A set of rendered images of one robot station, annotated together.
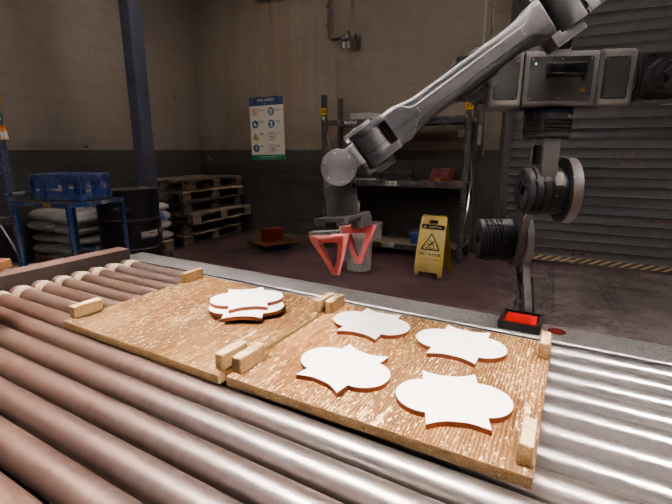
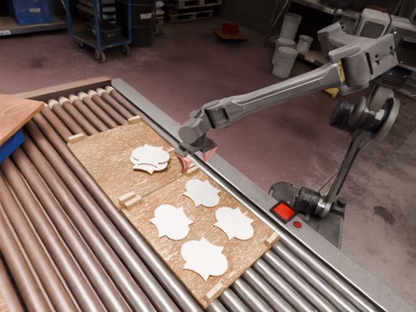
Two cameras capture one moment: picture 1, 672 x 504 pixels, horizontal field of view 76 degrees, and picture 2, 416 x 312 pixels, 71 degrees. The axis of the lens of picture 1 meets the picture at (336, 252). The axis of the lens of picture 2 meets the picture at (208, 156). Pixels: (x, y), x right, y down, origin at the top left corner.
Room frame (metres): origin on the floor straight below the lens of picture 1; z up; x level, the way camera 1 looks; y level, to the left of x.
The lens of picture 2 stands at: (0.01, -0.20, 1.73)
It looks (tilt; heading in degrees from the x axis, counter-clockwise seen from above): 39 degrees down; 10
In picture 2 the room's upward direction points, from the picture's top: 11 degrees clockwise
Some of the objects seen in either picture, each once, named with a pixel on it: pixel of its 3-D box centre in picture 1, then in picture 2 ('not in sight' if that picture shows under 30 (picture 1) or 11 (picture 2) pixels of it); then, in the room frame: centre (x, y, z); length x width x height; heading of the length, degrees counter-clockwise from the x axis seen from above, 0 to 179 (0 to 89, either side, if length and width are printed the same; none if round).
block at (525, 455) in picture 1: (527, 440); (214, 291); (0.40, -0.21, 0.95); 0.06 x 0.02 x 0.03; 151
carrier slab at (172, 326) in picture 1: (208, 315); (131, 157); (0.82, 0.26, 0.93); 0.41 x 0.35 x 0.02; 60
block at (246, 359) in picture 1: (249, 357); (133, 202); (0.59, 0.13, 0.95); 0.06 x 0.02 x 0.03; 151
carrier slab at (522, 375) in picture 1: (401, 363); (200, 224); (0.62, -0.10, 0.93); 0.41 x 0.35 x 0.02; 61
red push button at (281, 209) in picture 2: (520, 321); (283, 212); (0.80, -0.37, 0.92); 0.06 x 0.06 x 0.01; 60
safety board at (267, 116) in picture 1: (266, 128); not in sight; (6.53, 1.02, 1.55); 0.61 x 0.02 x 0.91; 63
